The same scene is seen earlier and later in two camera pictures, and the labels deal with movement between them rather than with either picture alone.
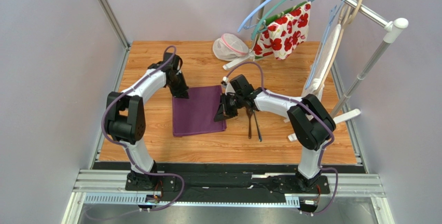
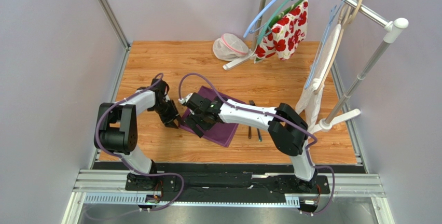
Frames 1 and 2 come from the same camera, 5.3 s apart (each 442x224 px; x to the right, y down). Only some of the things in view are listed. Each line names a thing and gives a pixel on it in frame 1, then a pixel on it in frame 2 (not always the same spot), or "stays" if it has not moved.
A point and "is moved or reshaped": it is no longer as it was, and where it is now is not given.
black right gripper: x=227 y=103 -> x=199 y=118
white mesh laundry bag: x=230 y=47 stays
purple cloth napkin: x=196 y=114 is moved or reshaped
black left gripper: x=183 y=92 -> x=168 y=120
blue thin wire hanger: x=333 y=13 stays
